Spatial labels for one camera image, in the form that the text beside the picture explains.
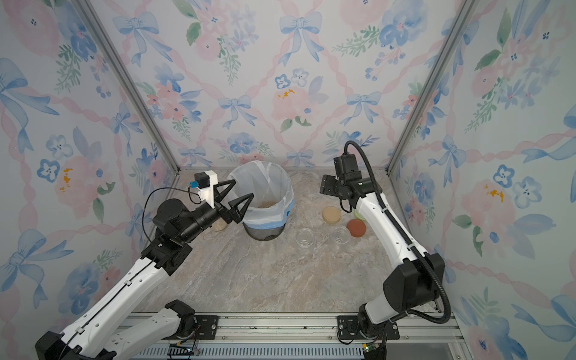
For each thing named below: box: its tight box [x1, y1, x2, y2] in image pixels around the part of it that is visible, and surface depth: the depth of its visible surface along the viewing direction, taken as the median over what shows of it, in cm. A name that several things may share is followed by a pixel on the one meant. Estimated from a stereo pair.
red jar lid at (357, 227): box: [346, 219, 367, 238], surface depth 102 cm
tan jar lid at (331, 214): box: [322, 206, 342, 225], surface depth 105 cm
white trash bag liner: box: [227, 160, 296, 225], surface depth 87 cm
